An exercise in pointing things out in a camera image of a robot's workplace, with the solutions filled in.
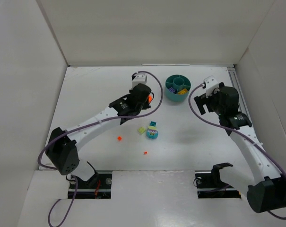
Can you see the aluminium rail right side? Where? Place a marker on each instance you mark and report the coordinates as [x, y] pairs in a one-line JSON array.
[[236, 85]]

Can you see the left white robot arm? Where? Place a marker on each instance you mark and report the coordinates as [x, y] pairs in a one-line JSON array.
[[64, 152]]

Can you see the small teal lego brick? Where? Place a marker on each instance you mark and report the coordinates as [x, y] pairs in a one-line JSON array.
[[152, 123]]

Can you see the yellow arched lego brick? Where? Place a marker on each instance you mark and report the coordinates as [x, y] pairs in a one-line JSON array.
[[182, 92]]

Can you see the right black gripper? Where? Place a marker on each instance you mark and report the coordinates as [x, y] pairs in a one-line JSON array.
[[202, 104]]

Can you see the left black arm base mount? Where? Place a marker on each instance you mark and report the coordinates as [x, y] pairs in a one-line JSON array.
[[93, 184]]

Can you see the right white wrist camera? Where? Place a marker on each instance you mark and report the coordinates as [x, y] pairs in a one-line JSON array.
[[210, 84]]

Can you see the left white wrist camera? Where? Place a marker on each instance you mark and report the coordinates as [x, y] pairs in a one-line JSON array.
[[138, 78]]

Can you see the teal painted face lego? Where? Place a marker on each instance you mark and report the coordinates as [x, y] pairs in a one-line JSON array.
[[152, 132]]

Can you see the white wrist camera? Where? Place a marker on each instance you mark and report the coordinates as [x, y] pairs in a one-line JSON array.
[[138, 78], [210, 84]]

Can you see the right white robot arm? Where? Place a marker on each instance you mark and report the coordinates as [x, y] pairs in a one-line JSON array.
[[266, 189]]

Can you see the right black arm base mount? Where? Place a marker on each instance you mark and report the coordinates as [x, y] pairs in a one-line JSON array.
[[210, 186]]

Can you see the teal round divided container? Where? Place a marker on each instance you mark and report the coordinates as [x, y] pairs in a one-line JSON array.
[[178, 82]]

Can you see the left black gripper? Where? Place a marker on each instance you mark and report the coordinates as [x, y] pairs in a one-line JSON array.
[[147, 100]]

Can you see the light green lego brick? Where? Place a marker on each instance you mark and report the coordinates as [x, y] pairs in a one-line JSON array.
[[141, 130]]

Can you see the orange round lego piece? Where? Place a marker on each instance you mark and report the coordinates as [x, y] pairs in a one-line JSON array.
[[150, 98]]

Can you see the purple square lego brick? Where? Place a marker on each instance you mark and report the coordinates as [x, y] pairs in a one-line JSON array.
[[174, 89]]

